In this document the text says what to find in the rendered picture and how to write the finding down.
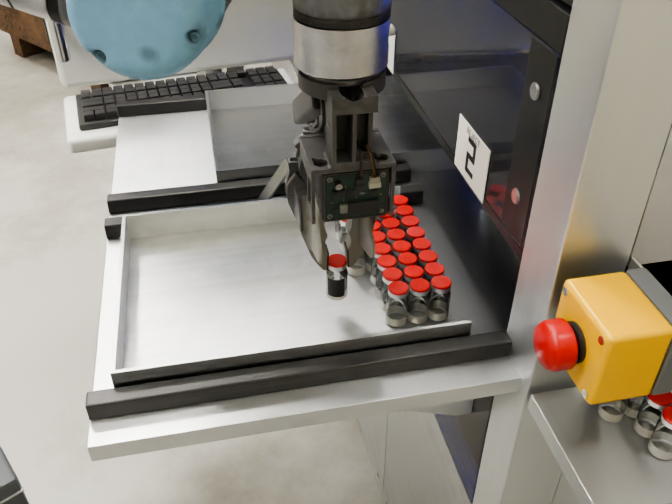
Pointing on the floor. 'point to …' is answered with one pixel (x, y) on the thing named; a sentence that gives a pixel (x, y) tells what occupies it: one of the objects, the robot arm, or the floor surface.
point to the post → (580, 211)
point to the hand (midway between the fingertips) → (335, 252)
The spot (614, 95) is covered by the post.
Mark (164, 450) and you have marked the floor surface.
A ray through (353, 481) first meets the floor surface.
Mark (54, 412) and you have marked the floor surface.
